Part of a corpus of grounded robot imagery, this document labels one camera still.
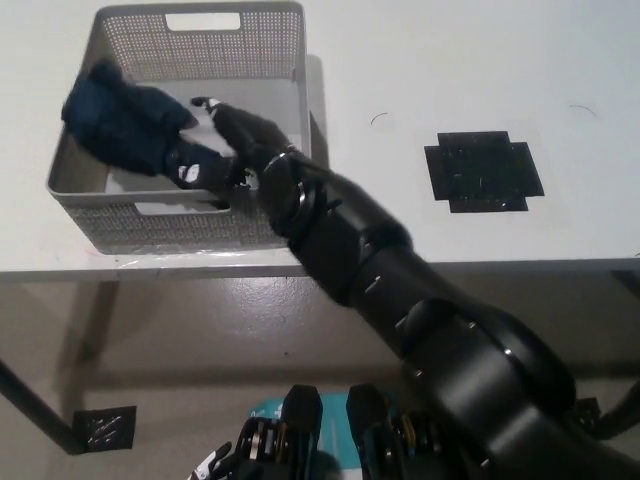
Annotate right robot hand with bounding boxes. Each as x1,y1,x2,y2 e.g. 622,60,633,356
167,95,299,202

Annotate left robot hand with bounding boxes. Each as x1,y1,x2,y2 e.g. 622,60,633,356
187,441,234,480

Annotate navy umbrella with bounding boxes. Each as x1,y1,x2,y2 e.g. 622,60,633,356
60,57,201,179

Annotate grey perforated plastic basket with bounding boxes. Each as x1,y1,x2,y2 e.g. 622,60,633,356
45,0,314,255

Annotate clear tape strip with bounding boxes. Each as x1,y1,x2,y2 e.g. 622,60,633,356
115,247,294,265

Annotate black tape patch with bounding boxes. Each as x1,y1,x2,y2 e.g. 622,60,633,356
423,130,545,215

